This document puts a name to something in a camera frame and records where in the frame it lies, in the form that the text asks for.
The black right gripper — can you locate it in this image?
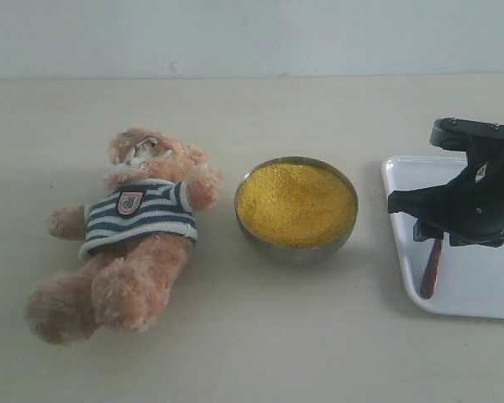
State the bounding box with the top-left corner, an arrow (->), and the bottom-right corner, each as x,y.
387,146 -> 504,248

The dark wooden spoon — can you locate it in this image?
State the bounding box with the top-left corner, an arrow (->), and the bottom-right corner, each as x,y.
419,238 -> 443,300

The tan teddy bear striped shirt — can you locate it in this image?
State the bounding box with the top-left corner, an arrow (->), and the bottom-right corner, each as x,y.
24,128 -> 223,345

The white plastic tray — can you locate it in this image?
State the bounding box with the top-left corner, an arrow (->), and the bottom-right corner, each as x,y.
381,155 -> 504,319

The steel bowl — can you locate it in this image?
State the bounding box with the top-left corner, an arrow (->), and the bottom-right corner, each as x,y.
234,156 -> 359,264

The yellow millet grain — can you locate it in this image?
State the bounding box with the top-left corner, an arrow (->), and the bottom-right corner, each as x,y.
237,162 -> 357,249

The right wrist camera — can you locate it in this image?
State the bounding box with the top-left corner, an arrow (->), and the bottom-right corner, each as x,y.
429,118 -> 504,151

